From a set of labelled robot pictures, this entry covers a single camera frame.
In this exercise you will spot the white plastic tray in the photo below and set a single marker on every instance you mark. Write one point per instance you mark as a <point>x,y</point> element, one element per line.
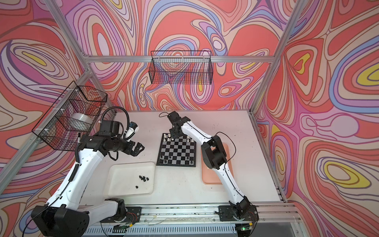
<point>122,179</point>

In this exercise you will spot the black wire basket back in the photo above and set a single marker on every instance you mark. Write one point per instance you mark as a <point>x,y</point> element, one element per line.
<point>181,67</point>

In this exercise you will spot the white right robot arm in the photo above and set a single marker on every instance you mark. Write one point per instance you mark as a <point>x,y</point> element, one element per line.
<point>215,158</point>

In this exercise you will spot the black wire basket left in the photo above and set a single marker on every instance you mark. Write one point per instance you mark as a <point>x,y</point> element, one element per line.
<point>57,129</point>

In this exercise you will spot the black chess pieces in tray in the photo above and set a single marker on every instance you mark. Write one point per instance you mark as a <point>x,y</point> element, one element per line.
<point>142,182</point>

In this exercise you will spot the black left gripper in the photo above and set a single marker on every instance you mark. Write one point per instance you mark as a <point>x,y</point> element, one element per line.
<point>136,150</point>

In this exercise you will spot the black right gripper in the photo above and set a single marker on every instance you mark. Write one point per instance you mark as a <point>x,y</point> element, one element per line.
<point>174,136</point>

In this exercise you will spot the silver tape roll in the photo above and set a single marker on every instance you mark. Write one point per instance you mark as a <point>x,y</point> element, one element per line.
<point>82,117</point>

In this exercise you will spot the black and grey chessboard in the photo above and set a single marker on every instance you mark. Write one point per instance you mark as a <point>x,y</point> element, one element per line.
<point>179,152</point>

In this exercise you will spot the black wire basket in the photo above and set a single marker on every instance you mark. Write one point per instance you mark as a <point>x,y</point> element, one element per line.
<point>181,67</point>
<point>57,129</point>

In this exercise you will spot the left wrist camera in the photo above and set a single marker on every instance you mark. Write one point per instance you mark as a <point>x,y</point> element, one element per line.
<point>132,129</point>

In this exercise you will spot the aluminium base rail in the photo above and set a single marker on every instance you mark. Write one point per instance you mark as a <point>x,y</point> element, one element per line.
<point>268,212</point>

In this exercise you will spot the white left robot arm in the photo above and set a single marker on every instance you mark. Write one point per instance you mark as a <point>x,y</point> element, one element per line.
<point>62,216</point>

